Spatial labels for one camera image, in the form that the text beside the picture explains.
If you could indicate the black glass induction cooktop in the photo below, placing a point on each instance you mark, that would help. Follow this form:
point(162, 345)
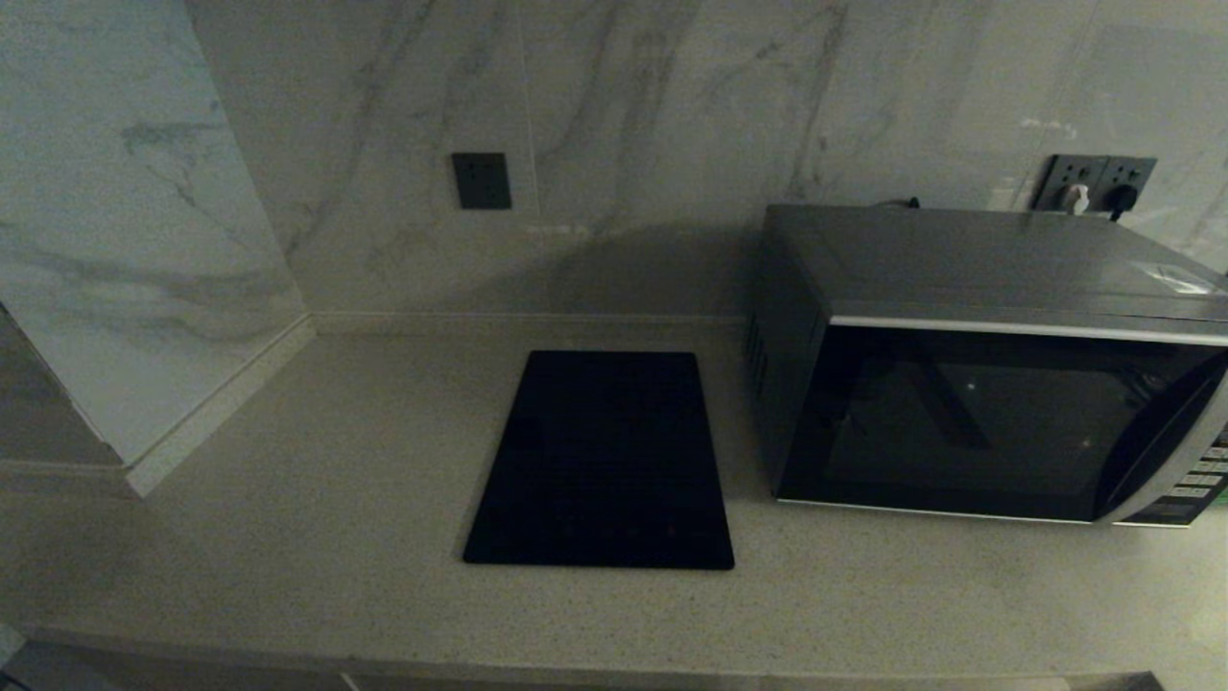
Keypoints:
point(600, 461)

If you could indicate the black glass microwave door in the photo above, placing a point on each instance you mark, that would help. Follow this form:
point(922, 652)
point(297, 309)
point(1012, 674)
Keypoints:
point(959, 432)

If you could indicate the dark grey wall socket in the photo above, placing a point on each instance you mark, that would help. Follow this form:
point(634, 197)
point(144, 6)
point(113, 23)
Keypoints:
point(1132, 173)
point(482, 181)
point(1058, 175)

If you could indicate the silver microwave oven housing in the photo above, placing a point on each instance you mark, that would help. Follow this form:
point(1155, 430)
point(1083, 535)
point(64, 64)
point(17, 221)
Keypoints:
point(959, 254)

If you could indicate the green plastic tray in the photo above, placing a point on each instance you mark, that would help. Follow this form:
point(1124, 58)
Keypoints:
point(1220, 497)

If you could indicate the white cabinet door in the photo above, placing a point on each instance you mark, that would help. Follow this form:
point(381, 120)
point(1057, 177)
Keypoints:
point(38, 672)

